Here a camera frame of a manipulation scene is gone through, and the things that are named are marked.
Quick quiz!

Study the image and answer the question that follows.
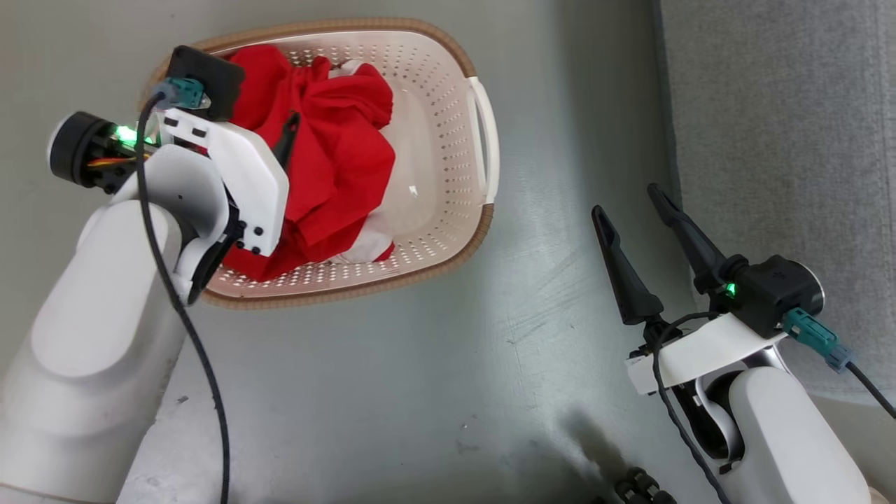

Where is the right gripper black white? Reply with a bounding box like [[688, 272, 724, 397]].
[[591, 183, 826, 395]]

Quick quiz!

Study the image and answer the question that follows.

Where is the red garment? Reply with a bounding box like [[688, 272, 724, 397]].
[[223, 43, 396, 282]]

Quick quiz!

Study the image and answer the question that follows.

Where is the cream perforated laundry basket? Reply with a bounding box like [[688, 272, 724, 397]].
[[140, 17, 501, 310]]

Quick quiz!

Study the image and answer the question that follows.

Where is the black cable with teal connector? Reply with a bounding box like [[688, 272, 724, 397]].
[[783, 308, 896, 421]]

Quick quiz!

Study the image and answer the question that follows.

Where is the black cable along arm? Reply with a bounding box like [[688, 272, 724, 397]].
[[651, 311, 732, 504], [135, 78, 232, 504]]

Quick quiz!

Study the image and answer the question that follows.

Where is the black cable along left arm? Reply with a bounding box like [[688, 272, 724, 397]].
[[135, 78, 232, 504]]

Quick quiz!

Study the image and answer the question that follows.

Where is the black cable along right arm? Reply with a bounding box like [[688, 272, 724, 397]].
[[651, 311, 732, 504]]

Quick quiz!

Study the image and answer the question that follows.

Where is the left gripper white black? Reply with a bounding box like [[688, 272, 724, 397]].
[[48, 111, 302, 258]]

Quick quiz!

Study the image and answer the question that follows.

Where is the grey fabric sofa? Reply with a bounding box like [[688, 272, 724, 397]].
[[654, 0, 896, 407]]

